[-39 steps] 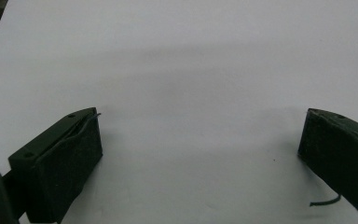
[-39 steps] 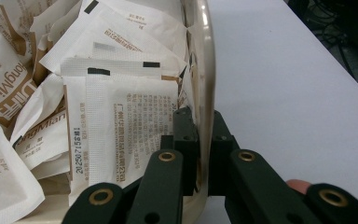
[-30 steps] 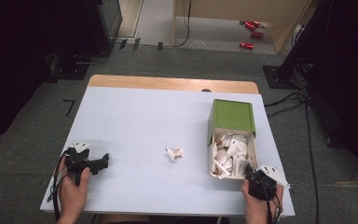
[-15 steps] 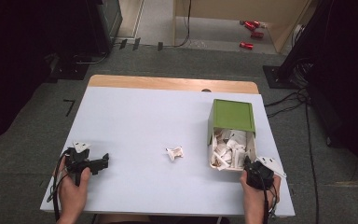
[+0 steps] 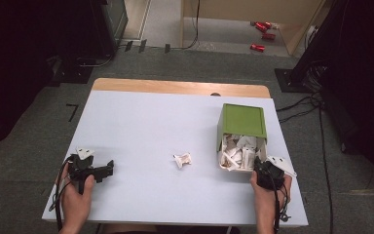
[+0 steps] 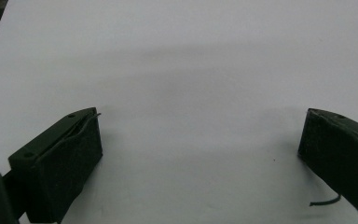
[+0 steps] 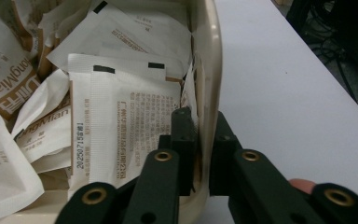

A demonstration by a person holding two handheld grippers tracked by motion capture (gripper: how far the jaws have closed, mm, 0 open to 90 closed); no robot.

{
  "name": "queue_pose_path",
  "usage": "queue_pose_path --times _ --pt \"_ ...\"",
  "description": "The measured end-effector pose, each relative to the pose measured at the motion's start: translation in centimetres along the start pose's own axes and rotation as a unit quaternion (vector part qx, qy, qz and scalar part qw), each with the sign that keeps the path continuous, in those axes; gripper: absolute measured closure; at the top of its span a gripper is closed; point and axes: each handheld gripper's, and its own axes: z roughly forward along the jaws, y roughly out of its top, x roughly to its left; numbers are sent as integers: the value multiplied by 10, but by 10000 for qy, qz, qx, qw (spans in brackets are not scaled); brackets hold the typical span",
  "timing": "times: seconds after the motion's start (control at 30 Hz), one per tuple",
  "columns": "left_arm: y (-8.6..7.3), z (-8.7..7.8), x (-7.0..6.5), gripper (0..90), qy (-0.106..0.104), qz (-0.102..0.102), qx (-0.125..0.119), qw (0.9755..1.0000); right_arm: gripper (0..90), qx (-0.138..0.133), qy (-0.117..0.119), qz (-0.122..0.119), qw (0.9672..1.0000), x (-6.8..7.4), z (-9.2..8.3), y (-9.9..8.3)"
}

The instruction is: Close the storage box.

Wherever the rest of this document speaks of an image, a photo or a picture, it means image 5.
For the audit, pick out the white table cover sheet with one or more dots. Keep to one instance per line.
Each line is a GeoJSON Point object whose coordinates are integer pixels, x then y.
{"type": "Point", "coordinates": [142, 130]}

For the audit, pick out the black floor plate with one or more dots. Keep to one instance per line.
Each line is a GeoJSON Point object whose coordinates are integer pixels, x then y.
{"type": "Point", "coordinates": [73, 74]}

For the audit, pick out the red can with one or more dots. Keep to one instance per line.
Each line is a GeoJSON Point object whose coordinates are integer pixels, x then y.
{"type": "Point", "coordinates": [260, 27]}
{"type": "Point", "coordinates": [268, 24]}
{"type": "Point", "coordinates": [257, 47]}

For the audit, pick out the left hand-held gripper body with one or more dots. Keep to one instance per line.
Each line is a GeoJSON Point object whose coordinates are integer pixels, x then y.
{"type": "Point", "coordinates": [79, 169]}

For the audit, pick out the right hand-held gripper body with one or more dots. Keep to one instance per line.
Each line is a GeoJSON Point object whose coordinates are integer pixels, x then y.
{"type": "Point", "coordinates": [269, 175]}

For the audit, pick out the white brown snack packet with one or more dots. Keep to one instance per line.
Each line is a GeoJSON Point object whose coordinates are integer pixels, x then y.
{"type": "Point", "coordinates": [182, 160]}

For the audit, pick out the black cabinet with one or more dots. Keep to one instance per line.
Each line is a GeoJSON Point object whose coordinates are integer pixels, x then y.
{"type": "Point", "coordinates": [110, 26]}

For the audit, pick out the light wooden cabinet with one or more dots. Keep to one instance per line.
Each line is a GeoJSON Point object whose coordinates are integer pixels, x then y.
{"type": "Point", "coordinates": [240, 9]}

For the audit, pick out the pile of white packets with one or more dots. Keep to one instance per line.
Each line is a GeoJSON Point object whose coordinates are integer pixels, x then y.
{"type": "Point", "coordinates": [240, 151]}

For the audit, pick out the person's left hand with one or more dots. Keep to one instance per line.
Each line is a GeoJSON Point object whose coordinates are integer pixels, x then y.
{"type": "Point", "coordinates": [74, 203]}

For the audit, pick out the black tape strip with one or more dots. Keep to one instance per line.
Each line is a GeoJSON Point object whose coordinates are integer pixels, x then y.
{"type": "Point", "coordinates": [128, 46]}
{"type": "Point", "coordinates": [142, 46]}
{"type": "Point", "coordinates": [167, 48]}

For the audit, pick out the black stand base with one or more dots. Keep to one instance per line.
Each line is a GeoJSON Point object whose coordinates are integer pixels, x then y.
{"type": "Point", "coordinates": [287, 81]}

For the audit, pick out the green bin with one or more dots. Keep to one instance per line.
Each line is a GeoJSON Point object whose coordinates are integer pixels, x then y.
{"type": "Point", "coordinates": [242, 120]}

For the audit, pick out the person's leg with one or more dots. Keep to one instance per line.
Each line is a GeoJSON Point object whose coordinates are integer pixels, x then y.
{"type": "Point", "coordinates": [130, 229]}

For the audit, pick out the person's right hand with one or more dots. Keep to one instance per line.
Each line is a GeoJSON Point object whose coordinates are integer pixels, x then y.
{"type": "Point", "coordinates": [266, 199]}

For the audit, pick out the wooden table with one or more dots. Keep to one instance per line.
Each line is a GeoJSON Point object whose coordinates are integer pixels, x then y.
{"type": "Point", "coordinates": [175, 87]}

